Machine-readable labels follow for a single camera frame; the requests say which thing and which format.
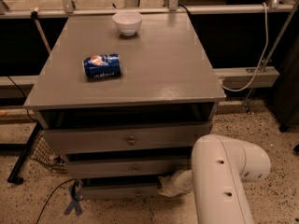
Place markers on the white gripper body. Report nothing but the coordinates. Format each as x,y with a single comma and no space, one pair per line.
173,184

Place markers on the grey bottom drawer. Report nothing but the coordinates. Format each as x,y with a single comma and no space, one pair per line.
108,188

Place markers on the grey drawer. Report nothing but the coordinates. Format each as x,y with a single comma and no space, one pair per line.
108,188
91,140
128,167

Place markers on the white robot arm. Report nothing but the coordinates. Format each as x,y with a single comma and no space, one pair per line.
220,166

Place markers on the grey top drawer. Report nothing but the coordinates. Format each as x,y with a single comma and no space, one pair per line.
91,140

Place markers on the grey middle drawer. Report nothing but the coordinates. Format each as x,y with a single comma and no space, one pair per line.
128,167

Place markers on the grey drawer cabinet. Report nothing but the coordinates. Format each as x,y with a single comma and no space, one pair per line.
165,78

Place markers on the blue tape cross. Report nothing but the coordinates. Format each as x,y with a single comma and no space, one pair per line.
74,204

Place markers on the thin metal rod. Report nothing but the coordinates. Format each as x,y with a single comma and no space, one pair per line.
262,69

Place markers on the white bowl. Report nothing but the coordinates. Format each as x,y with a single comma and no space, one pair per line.
127,22

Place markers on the wire mesh basket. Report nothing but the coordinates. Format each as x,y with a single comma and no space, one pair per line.
42,154

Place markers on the black metal frame leg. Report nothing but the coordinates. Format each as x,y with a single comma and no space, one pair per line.
14,177

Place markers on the metal rail frame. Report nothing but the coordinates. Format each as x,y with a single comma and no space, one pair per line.
149,8

